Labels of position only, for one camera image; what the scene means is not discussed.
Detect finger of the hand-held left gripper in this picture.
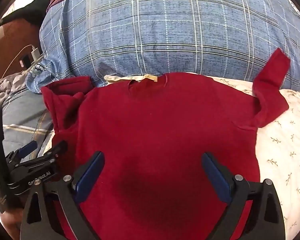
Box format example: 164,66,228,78
5,141,38,163
17,140,68,178

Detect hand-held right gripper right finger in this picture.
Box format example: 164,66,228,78
201,152,285,240

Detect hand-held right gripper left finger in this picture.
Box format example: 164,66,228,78
20,151,105,240

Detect red sweater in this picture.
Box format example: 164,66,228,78
41,48,290,240

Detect grey crumpled cloth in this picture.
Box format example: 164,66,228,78
0,71,32,110

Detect white floral blanket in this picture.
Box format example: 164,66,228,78
104,74,300,238

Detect black power strip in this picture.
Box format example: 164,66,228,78
19,53,44,68

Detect brown wooden furniture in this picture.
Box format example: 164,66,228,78
0,20,42,85

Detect black cloth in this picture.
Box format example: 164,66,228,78
0,0,52,27

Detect white charging cable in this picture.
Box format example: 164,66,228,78
1,44,35,78

